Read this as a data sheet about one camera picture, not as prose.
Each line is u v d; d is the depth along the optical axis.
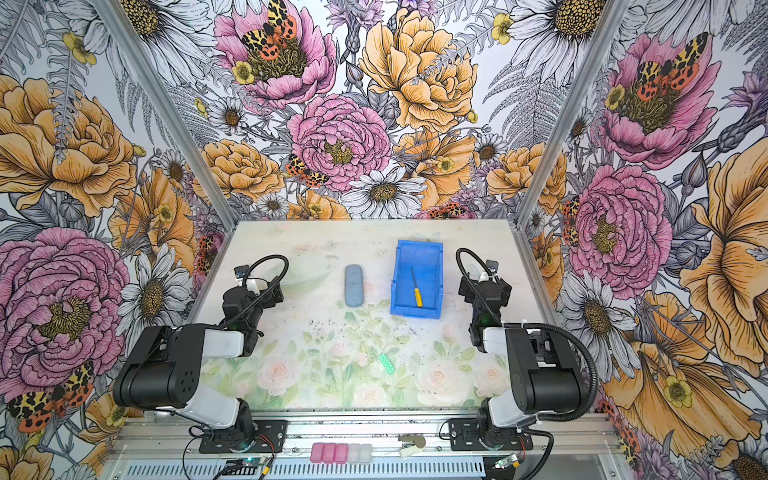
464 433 0.74
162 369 0.46
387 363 0.85
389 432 0.76
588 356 0.43
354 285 0.99
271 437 0.74
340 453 0.72
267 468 0.70
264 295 0.70
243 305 0.72
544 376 0.45
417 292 1.00
